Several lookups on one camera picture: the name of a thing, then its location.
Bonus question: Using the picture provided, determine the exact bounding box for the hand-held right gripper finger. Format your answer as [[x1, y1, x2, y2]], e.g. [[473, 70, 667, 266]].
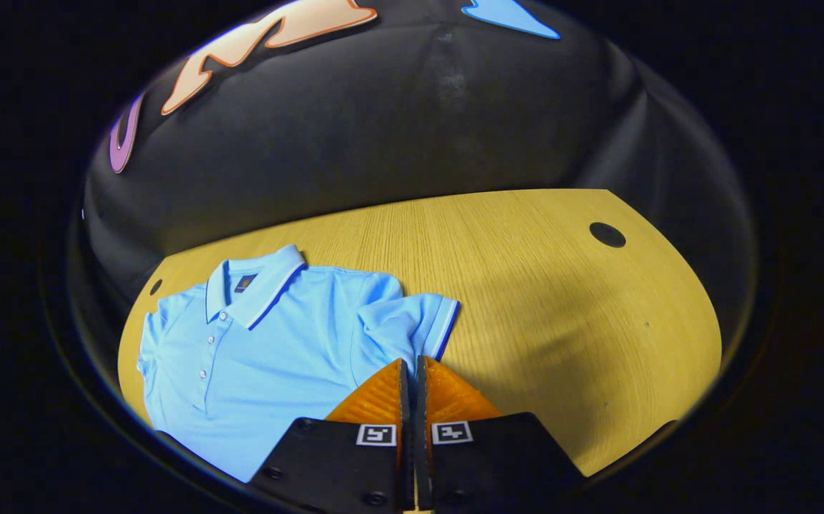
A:
[[414, 355, 588, 514], [248, 358, 413, 514]]

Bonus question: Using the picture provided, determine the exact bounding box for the light blue T-shirt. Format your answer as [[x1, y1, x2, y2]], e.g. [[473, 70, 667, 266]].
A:
[[136, 244, 461, 485]]

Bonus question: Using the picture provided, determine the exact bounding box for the black backdrop cloth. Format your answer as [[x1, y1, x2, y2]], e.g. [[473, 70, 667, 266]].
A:
[[69, 0, 759, 336]]

